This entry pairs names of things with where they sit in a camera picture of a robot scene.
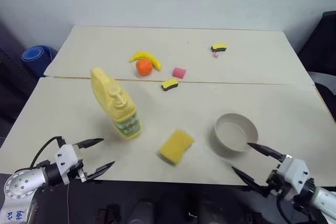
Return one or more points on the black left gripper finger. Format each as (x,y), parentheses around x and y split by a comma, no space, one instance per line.
(101,169)
(90,142)

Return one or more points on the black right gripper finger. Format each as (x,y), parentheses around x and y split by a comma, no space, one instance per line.
(267,151)
(250,180)

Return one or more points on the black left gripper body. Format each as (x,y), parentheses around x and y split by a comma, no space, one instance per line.
(78,169)

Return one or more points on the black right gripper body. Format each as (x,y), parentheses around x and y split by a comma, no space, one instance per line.
(275,182)

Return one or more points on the beige round bowl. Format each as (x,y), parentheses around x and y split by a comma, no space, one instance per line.
(236,134)

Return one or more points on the yellow detergent bottle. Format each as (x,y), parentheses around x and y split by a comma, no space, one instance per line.
(115,106)

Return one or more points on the large yellow sponge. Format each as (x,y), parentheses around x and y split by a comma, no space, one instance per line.
(176,146)

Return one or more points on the orange toy fruit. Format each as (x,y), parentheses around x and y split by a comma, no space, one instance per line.
(144,67)

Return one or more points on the yellow and black scouring sponge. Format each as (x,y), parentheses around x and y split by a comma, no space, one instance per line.
(219,47)
(169,84)

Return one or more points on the blue rolled foam mat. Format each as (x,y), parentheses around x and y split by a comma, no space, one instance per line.
(36,57)

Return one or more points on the yellow toy banana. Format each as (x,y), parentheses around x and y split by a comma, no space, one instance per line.
(151,58)

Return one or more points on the pink square sponge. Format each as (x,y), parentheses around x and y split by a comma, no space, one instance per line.
(179,72)

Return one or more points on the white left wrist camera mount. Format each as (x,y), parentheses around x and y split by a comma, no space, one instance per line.
(65,155)

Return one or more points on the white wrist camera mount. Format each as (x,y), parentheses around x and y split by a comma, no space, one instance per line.
(295,171)
(65,155)

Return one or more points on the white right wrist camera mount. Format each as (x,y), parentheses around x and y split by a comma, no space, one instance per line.
(295,171)

